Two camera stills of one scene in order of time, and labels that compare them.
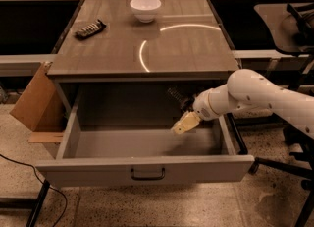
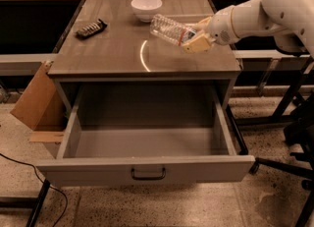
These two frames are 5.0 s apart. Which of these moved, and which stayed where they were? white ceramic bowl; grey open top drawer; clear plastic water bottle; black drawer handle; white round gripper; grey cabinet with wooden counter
Moved: white round gripper; clear plastic water bottle
Stayed: black drawer handle; white ceramic bowl; grey open top drawer; grey cabinet with wooden counter
